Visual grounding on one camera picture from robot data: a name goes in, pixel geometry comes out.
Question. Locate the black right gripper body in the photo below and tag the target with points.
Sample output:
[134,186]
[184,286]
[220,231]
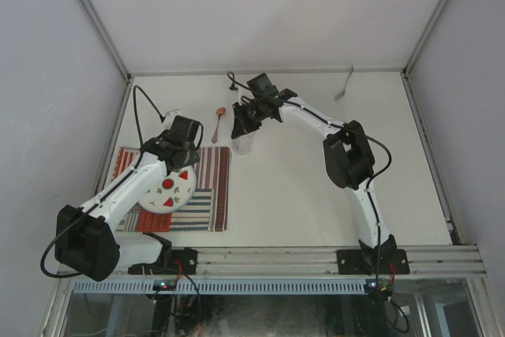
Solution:
[261,116]

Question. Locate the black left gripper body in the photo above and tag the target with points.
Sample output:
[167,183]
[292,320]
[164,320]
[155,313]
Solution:
[192,156]

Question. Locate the clear drinking glass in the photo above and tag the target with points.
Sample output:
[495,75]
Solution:
[243,145]

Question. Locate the pink handled spoon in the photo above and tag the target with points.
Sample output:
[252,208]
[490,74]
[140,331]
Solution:
[220,112]

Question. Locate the white watermelon pattern plate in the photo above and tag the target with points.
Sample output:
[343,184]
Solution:
[170,194]

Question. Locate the striped patchwork placemat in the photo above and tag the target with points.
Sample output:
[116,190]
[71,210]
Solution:
[207,210]

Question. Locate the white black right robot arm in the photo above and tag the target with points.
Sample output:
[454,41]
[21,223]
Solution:
[353,160]

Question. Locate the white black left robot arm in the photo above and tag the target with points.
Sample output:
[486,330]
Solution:
[85,236]

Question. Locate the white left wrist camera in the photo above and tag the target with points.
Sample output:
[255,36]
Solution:
[170,116]

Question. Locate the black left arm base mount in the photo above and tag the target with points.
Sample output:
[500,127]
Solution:
[185,260]

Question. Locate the grey slotted cable duct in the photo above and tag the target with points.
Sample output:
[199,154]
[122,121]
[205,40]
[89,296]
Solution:
[222,286]

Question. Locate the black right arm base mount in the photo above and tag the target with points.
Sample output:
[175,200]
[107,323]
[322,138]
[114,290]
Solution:
[353,262]

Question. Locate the aluminium front rail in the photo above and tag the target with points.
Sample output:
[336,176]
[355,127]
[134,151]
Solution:
[433,261]

